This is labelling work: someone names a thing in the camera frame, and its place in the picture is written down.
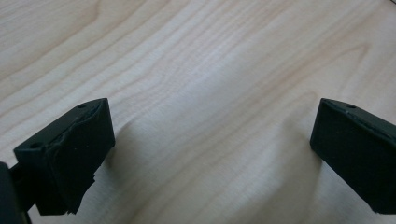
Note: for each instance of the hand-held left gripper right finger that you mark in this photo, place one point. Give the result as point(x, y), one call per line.
point(358, 155)

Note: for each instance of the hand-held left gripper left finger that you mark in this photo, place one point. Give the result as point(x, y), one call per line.
point(77, 155)

